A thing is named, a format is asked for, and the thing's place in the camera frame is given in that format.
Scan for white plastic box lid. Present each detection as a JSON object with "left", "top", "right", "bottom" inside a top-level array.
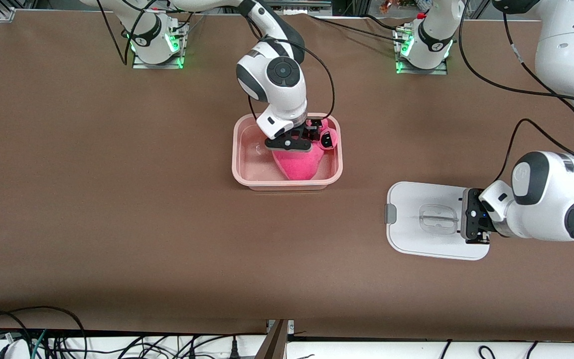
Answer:
[{"left": 386, "top": 181, "right": 490, "bottom": 261}]

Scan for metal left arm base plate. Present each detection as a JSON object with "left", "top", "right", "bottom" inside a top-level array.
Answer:
[{"left": 395, "top": 25, "right": 448, "bottom": 75}]

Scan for short black table cable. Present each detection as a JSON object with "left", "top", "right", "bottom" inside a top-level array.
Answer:
[{"left": 364, "top": 14, "right": 412, "bottom": 31}]

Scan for pink plush toy with eyes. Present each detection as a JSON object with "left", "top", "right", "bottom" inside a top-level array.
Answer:
[{"left": 272, "top": 119, "right": 338, "bottom": 181}]

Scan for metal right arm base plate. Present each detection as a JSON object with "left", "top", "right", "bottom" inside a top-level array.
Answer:
[{"left": 133, "top": 22, "right": 185, "bottom": 69}]

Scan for green cable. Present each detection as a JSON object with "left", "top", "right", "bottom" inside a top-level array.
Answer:
[{"left": 30, "top": 329, "right": 48, "bottom": 359}]

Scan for black looping cable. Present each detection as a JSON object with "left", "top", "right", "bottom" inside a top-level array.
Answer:
[{"left": 0, "top": 306, "right": 87, "bottom": 359}]

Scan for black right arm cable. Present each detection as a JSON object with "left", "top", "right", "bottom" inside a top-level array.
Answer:
[{"left": 97, "top": 0, "right": 336, "bottom": 123}]

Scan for long black table cable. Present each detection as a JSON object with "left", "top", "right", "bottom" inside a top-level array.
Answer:
[{"left": 309, "top": 14, "right": 406, "bottom": 44}]

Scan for aluminium profile post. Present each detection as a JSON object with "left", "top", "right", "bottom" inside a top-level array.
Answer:
[{"left": 255, "top": 319, "right": 295, "bottom": 359}]

